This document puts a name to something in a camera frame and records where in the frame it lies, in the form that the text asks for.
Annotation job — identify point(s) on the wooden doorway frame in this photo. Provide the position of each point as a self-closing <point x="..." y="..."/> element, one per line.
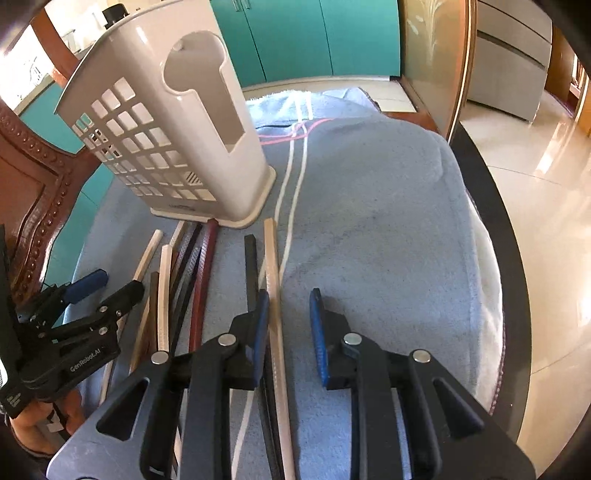
<point x="561" y="69"/>

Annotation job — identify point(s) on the person's left hand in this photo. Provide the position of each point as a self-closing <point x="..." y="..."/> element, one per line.
<point x="37" y="424"/>

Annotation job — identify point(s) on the frosted glass door panel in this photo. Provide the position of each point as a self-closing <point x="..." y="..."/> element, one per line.
<point x="429" y="55"/>

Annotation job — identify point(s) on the blue towel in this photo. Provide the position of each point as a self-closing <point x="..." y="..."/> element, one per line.
<point x="369" y="230"/>

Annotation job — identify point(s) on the white plastic utensil holder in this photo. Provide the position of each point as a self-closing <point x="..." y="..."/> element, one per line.
<point x="138" y="55"/>

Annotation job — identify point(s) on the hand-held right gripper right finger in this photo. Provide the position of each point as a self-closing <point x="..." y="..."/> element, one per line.
<point x="319" y="337"/>

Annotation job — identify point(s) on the dark brown chopstick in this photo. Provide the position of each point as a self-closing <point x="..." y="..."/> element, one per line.
<point x="153" y="300"/>
<point x="187" y="251"/>
<point x="191" y="286"/>

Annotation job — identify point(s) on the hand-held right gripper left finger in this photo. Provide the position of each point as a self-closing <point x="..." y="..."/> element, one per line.
<point x="261" y="332"/>

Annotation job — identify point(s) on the grey cabinet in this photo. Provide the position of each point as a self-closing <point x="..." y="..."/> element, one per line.
<point x="508" y="55"/>

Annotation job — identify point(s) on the black chopstick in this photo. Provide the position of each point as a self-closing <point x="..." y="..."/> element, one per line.
<point x="251" y="272"/>

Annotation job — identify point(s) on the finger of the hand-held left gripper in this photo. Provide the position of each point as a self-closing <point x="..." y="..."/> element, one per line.
<point x="120" y="300"/>
<point x="87" y="284"/>

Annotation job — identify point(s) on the red-brown chopstick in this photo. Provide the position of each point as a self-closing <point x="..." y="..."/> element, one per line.
<point x="203" y="286"/>

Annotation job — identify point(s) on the cream chopstick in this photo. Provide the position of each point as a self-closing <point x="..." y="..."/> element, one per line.
<point x="148" y="251"/>
<point x="277" y="300"/>
<point x="164" y="300"/>
<point x="176" y="240"/>

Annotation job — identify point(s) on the dark kitchen appliance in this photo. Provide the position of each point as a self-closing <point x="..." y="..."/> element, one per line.
<point x="114" y="14"/>

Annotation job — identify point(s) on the carved wooden chair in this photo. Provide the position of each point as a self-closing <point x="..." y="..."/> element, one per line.
<point x="27" y="184"/>

